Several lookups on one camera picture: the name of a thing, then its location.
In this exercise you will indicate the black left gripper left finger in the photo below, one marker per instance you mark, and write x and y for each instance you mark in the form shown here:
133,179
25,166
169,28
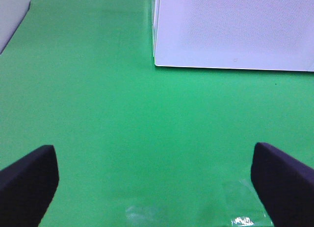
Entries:
27,187

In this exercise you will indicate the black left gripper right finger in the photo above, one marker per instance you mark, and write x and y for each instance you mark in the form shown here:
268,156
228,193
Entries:
284,185

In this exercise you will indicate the white microwave oven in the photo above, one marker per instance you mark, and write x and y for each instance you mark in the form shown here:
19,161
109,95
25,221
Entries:
153,23

